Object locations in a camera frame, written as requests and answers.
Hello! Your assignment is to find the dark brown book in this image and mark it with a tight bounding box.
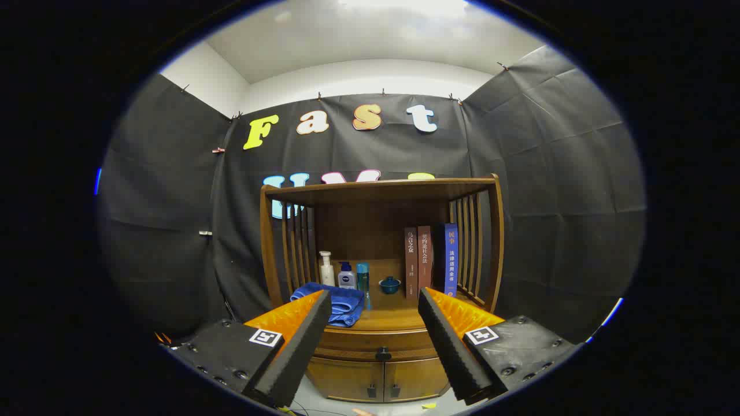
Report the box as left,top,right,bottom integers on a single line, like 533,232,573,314
404,227,419,300

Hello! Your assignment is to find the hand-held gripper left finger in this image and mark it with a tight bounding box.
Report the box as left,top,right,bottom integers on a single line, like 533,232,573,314
164,289,333,408

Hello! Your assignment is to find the wooden countertop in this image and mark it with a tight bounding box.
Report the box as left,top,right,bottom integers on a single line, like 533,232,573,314
277,258,489,335

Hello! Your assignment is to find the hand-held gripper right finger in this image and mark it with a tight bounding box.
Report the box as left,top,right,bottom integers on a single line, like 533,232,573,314
417,287,582,406

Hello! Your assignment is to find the blue folded towel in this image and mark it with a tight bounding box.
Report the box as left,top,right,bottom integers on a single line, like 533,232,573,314
290,282,365,328

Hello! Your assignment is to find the reddish brown book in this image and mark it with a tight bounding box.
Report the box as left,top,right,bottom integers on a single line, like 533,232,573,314
417,225,433,295

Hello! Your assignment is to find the wooden cabinet door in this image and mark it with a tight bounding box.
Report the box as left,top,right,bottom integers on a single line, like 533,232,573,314
383,356,450,401
306,358,385,403

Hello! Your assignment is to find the wooden cabinet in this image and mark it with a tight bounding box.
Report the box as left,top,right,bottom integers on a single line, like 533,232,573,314
260,173,505,403

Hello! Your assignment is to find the wooden drawer with black knob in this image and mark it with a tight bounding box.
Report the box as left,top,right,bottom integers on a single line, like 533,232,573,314
312,326,440,363

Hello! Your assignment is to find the blue book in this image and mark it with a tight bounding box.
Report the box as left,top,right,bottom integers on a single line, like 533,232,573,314
435,223,459,298

